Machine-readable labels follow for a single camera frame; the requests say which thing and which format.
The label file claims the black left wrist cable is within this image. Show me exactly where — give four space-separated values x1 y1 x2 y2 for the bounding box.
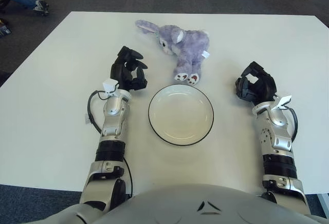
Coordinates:
87 89 109 134

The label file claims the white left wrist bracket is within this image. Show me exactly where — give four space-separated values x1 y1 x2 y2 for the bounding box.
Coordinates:
102 79 119 97

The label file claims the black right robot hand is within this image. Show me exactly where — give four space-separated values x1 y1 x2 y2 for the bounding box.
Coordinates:
234 61 278 105

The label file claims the grey white sneaker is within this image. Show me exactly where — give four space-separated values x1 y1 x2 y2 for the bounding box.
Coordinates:
32 0 50 16

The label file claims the white plate with black rim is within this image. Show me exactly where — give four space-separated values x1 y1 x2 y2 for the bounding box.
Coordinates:
148 84 214 147

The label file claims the small blue packet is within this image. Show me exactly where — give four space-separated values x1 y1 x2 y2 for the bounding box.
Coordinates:
0 25 12 39

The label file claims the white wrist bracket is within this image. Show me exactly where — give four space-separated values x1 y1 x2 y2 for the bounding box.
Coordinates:
102 79 119 97
273 95 293 109

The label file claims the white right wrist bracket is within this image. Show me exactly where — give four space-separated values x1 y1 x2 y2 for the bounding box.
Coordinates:
273 95 293 109

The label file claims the purple plush bunny doll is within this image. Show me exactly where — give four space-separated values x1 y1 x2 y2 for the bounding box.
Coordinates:
135 19 210 85

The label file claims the white table leg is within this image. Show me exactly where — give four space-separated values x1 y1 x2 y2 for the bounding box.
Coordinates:
317 193 329 212

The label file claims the black left elbow cable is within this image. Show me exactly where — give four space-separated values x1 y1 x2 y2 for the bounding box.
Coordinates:
122 156 134 199

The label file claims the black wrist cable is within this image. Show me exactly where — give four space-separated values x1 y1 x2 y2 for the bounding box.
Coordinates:
282 104 299 142
87 89 109 134

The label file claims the grey robot torso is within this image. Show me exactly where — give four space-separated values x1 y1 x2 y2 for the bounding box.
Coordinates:
53 184 329 224

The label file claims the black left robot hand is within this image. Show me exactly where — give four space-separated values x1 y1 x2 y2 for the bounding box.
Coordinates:
109 45 149 92

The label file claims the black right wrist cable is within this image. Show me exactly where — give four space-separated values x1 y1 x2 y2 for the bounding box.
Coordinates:
282 104 299 142

